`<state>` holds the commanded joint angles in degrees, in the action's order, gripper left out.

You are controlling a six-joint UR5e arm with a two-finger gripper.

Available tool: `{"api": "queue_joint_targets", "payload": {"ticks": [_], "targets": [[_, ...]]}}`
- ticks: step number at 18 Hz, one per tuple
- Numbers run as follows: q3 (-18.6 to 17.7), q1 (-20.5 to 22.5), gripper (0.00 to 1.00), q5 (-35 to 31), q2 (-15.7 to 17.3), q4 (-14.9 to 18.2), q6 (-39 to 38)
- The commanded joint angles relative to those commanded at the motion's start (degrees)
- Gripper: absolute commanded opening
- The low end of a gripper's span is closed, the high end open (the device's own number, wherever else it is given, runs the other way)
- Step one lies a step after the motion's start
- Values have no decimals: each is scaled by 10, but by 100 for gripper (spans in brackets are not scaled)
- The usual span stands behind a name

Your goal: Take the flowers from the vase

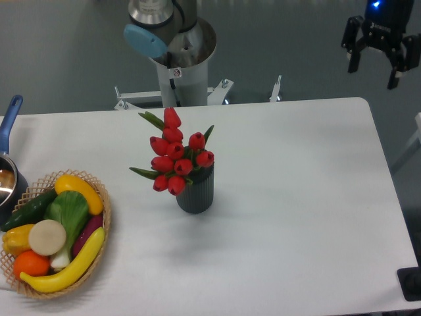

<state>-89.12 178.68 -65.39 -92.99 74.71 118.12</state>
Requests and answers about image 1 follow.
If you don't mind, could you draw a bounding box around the green cucumber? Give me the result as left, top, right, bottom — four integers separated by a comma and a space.
1, 190, 57, 232

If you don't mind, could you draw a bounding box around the beige round slice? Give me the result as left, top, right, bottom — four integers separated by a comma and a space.
28, 219, 66, 256

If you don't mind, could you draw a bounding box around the green bok choy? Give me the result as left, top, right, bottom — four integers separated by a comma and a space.
43, 191, 89, 272

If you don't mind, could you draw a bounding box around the yellow bell pepper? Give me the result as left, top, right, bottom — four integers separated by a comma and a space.
2, 224, 35, 257

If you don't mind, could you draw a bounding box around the red tulip bouquet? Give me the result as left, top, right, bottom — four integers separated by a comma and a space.
129, 107, 214, 196

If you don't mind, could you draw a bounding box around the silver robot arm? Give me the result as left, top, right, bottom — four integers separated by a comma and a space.
124, 1, 420, 90

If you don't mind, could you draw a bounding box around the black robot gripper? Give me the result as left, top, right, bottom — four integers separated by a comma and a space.
341, 0, 420, 90

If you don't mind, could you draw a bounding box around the white frame at right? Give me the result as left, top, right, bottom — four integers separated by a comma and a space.
389, 113, 420, 176

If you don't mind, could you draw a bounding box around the purple sweet potato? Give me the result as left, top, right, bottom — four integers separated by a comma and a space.
72, 215, 103, 258

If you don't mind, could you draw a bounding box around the woven wicker basket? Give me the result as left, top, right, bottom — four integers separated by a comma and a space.
1, 170, 111, 300

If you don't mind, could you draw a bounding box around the black device at edge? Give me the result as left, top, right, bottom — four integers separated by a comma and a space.
397, 267, 420, 302

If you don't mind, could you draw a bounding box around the yellow squash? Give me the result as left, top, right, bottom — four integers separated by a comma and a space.
54, 174, 104, 215

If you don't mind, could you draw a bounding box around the orange fruit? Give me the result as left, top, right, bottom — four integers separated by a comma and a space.
13, 250, 50, 280

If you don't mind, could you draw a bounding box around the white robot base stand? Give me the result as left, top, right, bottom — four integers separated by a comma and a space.
113, 59, 283, 111

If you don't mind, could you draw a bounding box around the blue handled saucepan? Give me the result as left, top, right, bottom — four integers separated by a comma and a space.
1, 95, 28, 225

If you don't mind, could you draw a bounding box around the yellow banana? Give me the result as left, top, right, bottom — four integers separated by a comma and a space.
20, 227, 105, 294

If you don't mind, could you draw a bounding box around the dark grey ribbed vase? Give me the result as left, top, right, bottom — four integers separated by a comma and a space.
176, 165, 214, 214

